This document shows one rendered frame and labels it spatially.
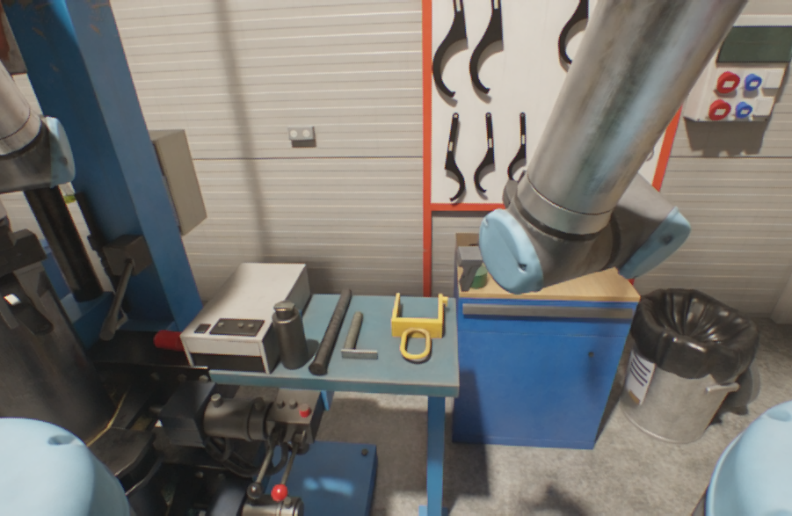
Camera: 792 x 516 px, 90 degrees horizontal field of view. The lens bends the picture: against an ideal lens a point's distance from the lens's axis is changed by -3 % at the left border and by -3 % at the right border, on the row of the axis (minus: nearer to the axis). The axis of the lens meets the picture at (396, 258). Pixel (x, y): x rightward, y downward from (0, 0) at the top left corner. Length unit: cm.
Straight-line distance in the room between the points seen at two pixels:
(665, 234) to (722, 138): 267
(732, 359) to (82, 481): 224
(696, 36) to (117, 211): 138
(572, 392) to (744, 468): 189
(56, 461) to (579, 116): 40
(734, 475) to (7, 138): 74
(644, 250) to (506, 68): 219
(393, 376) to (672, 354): 144
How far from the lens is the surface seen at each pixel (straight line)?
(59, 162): 71
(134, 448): 131
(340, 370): 121
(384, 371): 120
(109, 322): 111
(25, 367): 124
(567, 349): 197
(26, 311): 98
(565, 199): 38
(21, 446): 33
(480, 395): 211
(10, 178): 73
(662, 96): 34
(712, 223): 337
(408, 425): 244
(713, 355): 228
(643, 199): 52
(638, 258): 51
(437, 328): 127
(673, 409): 251
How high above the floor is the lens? 189
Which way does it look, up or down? 29 degrees down
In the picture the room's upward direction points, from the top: 2 degrees counter-clockwise
